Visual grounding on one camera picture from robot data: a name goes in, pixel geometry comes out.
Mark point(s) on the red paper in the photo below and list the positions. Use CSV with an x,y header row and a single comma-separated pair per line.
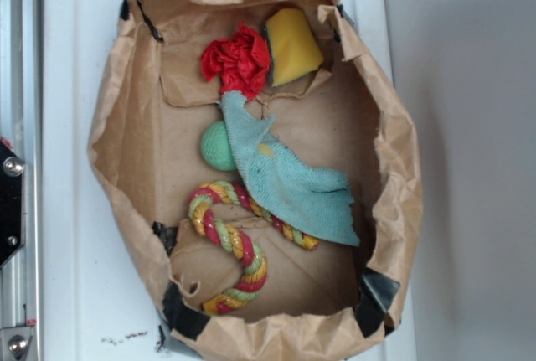
x,y
242,62

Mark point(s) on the green ball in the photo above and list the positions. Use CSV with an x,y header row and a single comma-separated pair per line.
x,y
215,147

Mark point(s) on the light blue cloth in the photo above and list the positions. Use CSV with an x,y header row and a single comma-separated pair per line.
x,y
316,201

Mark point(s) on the yellow sponge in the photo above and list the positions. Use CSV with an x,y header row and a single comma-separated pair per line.
x,y
294,50

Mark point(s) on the brown paper bag box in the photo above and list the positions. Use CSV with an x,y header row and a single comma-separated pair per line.
x,y
328,304

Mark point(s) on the multicolour rope toy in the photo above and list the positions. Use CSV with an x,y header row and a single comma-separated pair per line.
x,y
237,242

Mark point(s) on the black metal bracket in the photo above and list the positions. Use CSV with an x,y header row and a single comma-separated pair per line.
x,y
11,202

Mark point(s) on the aluminium rail frame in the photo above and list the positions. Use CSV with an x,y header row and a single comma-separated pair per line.
x,y
19,80

